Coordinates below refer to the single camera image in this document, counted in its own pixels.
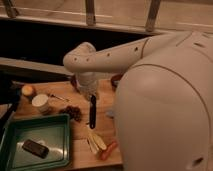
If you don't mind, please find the grey blue cloth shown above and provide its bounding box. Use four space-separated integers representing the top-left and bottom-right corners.
106 108 115 118

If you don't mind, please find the purple bowl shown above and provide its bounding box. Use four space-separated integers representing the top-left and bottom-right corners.
70 75 80 93

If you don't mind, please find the wooden cutting board table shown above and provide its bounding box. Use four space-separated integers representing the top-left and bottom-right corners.
12 78 124 171

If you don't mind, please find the orange carrot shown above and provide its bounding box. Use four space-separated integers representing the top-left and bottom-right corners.
100 141 118 160

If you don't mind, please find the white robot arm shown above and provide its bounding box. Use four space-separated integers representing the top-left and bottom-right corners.
63 32 213 171

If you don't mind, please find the green plastic tray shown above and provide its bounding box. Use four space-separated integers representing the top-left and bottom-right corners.
0 114 70 171

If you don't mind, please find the dark red grape bunch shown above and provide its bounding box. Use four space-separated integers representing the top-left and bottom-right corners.
60 106 82 122

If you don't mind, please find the dark brown sponge block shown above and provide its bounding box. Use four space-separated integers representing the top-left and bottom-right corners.
22 139 49 159

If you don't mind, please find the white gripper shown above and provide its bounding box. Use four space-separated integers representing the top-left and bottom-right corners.
76 73 99 100

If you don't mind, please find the black handled brush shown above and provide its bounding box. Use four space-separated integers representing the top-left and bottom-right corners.
89 95 96 129

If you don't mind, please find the orange peach fruit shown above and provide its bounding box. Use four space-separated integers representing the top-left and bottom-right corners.
22 85 36 97

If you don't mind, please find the red bowl blue inside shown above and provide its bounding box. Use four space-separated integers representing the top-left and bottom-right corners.
110 74 122 90

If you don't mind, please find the white cup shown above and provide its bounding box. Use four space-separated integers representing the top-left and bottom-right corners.
32 94 50 114

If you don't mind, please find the metal fork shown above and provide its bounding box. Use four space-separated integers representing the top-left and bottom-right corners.
47 93 69 102

